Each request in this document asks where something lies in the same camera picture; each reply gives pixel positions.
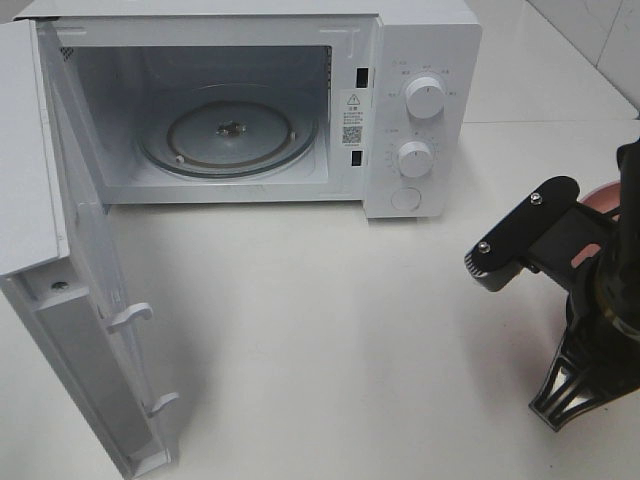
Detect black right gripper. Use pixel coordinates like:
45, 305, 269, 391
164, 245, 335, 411
529, 201, 630, 431

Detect pink round plate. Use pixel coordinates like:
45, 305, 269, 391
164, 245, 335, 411
571, 181, 620, 268

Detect round door release button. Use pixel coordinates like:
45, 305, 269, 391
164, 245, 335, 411
391, 187, 422, 211

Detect white microwave door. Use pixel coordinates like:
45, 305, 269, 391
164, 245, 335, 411
1, 19, 177, 479

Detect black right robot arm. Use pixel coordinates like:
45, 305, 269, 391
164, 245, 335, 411
530, 141, 639, 431

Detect lower white timer knob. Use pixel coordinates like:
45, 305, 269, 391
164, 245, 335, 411
398, 141, 434, 178

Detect upper white power knob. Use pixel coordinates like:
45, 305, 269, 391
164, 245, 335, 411
405, 74, 446, 120

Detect white microwave oven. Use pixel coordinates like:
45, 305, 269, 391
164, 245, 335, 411
10, 1, 482, 219

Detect white warning label sticker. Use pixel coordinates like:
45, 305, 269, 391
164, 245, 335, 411
338, 88, 371, 148

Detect glass microwave turntable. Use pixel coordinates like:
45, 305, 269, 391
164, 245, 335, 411
138, 84, 327, 179

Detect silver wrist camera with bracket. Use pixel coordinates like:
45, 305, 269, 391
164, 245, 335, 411
464, 176, 579, 292

